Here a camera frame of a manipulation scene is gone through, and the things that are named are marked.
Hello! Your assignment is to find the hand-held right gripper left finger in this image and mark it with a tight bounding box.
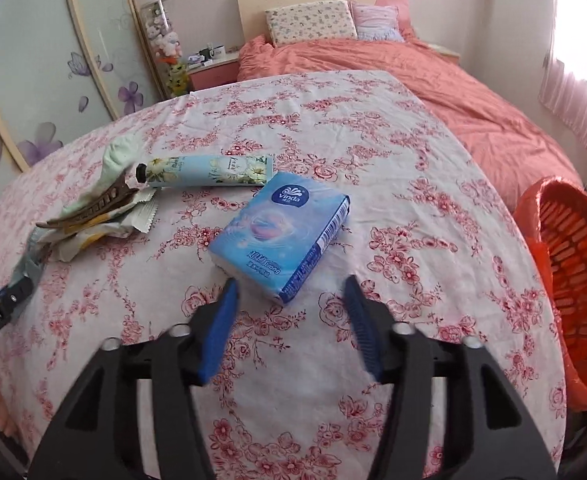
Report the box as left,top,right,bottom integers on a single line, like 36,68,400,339
27,277,240,480

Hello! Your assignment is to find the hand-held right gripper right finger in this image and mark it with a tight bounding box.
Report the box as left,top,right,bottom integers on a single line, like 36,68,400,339
342,276,560,480

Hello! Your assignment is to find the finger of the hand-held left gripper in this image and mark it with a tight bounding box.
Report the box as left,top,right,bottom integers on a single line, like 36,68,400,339
0,272,38,322

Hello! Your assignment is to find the blue tissue pack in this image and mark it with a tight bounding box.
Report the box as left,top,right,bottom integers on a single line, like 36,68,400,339
208,171,352,305

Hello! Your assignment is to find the orange plastic laundry basket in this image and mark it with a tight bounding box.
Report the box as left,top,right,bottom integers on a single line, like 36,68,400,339
512,176,587,414

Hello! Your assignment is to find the white crumpled wrapper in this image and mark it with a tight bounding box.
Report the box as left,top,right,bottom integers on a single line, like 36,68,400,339
52,194,160,263

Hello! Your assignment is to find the brown hair claw clip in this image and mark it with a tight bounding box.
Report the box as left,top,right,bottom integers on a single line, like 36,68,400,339
36,178,147,231

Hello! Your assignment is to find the pale green cloth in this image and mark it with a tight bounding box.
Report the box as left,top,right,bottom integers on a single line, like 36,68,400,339
63,140,150,216

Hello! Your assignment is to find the floral hand cream tube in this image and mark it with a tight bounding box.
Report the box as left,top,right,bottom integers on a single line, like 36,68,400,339
135,154,274,190

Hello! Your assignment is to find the pink floral tablecloth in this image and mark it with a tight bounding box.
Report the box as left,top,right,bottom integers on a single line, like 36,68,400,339
0,70,567,480

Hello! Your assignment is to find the flower printed sliding wardrobe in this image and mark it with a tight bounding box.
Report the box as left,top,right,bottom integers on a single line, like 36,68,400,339
0,0,165,242

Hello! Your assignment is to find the bed with salmon duvet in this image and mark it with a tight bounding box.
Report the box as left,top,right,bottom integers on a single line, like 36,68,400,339
236,35,585,214

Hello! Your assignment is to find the pink nightstand with mugs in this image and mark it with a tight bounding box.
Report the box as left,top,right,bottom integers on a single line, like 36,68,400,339
188,55,239,92

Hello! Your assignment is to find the plush toy display case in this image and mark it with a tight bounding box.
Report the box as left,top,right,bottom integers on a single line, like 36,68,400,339
140,0,189,99

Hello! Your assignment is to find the pink striped pillow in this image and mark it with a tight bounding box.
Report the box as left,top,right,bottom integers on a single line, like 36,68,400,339
351,2,405,44

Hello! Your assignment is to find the white floral pillow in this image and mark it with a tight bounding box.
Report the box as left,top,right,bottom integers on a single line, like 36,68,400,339
264,1,359,47

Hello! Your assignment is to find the pink curtain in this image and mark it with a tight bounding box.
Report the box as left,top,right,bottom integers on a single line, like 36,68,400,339
537,22,587,162

